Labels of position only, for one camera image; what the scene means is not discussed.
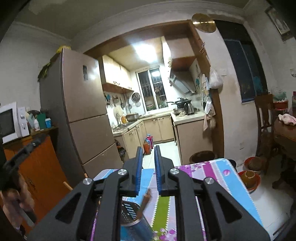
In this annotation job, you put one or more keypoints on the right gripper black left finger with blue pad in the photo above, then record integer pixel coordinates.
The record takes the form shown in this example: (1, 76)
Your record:
(92, 210)

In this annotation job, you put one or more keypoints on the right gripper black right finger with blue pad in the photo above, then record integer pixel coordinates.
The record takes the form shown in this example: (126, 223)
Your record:
(204, 209)

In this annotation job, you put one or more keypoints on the wooden chopstick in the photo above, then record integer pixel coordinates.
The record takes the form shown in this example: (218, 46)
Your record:
(67, 186)
(145, 201)

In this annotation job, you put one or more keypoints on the beige kitchen base cabinets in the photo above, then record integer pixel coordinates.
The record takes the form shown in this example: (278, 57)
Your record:
(186, 131)

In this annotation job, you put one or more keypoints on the beige upper kitchen cabinets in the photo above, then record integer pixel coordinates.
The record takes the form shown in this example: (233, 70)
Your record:
(114, 77)

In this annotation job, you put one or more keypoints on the kitchen window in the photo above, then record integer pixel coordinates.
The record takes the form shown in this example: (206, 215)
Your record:
(152, 89)

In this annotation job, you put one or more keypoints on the person's left hand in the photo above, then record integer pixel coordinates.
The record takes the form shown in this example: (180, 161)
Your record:
(14, 200)

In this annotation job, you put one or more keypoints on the orange wooden cabinet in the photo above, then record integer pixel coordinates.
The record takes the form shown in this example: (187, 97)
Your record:
(41, 171)

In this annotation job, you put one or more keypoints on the white microwave oven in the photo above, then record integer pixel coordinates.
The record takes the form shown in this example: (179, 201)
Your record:
(13, 122)

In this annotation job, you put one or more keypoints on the red bowl on floor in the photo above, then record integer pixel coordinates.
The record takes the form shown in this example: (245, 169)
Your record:
(250, 175)

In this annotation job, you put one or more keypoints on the white bottle on cabinet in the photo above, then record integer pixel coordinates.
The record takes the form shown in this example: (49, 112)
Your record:
(36, 125)

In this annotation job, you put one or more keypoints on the blue perforated utensil holder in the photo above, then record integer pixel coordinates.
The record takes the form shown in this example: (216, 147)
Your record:
(133, 228)

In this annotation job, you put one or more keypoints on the green box on cabinet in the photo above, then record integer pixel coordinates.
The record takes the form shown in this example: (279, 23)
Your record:
(41, 120)

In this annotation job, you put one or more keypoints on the blue capped jar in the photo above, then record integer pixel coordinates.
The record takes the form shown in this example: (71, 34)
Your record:
(48, 123)

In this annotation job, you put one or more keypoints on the striped floral tablecloth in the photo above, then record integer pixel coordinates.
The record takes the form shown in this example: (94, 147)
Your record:
(160, 212)

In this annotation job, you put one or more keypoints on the dark round pot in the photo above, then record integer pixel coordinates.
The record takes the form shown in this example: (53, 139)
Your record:
(202, 156)

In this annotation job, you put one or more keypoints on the brown three-door refrigerator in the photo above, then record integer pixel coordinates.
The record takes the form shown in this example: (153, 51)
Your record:
(72, 95)

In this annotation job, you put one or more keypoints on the dark wooden side table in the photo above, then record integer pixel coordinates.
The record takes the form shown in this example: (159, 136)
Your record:
(284, 135)

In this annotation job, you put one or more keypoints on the colourful bottles on floor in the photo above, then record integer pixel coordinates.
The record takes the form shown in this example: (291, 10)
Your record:
(148, 144)

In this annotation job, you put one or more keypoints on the steel kettle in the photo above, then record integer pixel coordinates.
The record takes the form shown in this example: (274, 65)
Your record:
(189, 109)

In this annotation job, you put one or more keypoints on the pink cloth on side table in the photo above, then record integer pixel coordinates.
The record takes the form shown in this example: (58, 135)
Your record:
(287, 119)

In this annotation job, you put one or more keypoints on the dark wooden chair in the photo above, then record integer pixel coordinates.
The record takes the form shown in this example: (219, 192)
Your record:
(264, 111)

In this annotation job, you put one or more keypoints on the black wok on stove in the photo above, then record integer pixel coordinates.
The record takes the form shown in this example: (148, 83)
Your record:
(181, 102)

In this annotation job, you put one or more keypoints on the white plastic bag hanging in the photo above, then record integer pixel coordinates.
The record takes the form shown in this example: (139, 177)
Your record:
(215, 80)

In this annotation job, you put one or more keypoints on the dark window with curtain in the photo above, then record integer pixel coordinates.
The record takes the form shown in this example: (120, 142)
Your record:
(248, 67)

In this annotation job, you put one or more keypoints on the steel range hood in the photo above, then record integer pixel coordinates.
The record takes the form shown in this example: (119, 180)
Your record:
(182, 80)

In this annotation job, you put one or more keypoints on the framed wall picture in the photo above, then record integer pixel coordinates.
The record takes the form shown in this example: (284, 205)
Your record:
(279, 23)

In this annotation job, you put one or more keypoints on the gold round wall clock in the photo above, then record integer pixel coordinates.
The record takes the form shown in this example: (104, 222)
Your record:
(204, 23)

